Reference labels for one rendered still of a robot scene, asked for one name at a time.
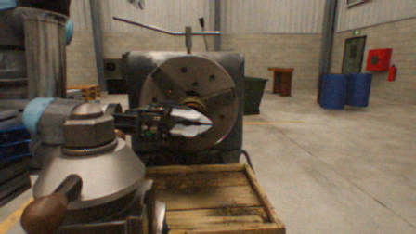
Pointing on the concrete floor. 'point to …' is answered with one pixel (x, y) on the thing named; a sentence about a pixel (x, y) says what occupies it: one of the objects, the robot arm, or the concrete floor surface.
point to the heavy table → (282, 81)
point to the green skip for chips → (253, 95)
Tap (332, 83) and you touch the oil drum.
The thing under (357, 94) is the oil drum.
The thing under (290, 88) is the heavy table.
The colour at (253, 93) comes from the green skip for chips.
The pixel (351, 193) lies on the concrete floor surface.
